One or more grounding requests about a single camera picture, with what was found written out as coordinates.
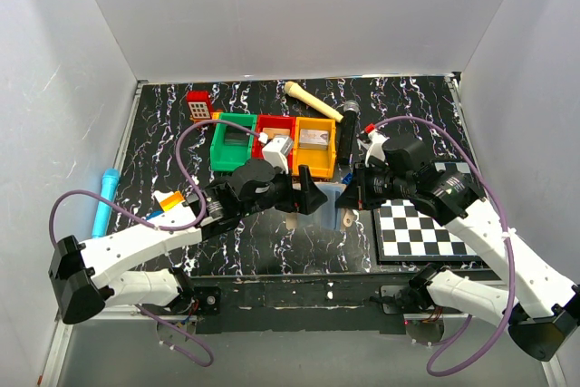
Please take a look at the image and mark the beige leather card holder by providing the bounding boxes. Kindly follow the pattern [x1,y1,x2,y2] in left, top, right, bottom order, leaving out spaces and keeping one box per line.
[285,180,356,231]

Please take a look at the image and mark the blue plastic card sleeves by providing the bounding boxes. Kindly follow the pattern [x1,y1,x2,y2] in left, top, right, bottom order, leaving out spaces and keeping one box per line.
[296,183,347,231]

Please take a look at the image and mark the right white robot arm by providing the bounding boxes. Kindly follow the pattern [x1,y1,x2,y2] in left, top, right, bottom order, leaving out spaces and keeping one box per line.
[336,130,579,362]

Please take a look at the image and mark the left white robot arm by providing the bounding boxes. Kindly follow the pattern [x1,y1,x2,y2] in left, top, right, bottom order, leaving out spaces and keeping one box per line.
[48,160,328,324]

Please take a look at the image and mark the card box in yellow bin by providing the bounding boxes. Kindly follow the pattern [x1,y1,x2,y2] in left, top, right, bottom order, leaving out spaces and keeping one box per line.
[298,129,330,150]

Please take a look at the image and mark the card box in red bin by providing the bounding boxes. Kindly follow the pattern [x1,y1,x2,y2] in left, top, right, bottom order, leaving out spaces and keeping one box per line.
[258,127,291,144]

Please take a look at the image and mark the blue toy brick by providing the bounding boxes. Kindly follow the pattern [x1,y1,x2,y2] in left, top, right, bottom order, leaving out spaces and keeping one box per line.
[342,173,353,185]

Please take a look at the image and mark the black white chessboard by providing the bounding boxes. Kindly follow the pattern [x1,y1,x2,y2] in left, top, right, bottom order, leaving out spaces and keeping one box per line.
[371,159,483,265]

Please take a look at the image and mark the yellow plastic bin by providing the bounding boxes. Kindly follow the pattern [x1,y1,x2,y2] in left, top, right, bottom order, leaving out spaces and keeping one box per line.
[292,117,336,179]

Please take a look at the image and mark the green plastic bin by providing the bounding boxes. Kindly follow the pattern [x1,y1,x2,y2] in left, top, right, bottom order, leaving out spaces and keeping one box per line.
[210,112,257,172]

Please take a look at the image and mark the red plastic bin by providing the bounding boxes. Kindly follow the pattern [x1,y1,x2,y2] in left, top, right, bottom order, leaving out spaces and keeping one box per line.
[251,114,295,169]

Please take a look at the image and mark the black microphone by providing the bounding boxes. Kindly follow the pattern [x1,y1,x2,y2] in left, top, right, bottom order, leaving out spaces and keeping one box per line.
[336,101,360,165]

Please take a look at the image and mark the yellow green toy block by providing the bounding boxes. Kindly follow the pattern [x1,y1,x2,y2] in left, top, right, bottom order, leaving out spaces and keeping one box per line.
[146,190,185,220]

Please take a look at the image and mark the red toy block building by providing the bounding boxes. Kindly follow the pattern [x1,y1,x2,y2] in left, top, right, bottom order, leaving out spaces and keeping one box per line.
[186,91,223,123]

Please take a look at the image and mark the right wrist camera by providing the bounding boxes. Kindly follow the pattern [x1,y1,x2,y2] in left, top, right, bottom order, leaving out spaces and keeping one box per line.
[357,123,387,168]

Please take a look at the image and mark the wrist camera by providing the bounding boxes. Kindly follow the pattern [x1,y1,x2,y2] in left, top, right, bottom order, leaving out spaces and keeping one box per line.
[262,135,294,174]
[357,123,387,168]

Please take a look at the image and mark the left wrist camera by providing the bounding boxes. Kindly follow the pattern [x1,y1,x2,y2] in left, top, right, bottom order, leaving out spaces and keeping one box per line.
[262,135,294,174]

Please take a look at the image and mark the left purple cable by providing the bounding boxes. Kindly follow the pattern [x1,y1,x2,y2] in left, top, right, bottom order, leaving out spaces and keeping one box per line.
[48,119,268,367]

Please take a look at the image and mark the purple cable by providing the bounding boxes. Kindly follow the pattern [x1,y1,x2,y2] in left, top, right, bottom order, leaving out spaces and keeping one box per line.
[48,119,268,367]
[362,115,517,377]

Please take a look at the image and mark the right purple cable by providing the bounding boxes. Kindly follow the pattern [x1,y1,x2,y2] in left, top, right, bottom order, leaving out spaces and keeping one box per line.
[362,115,517,377]

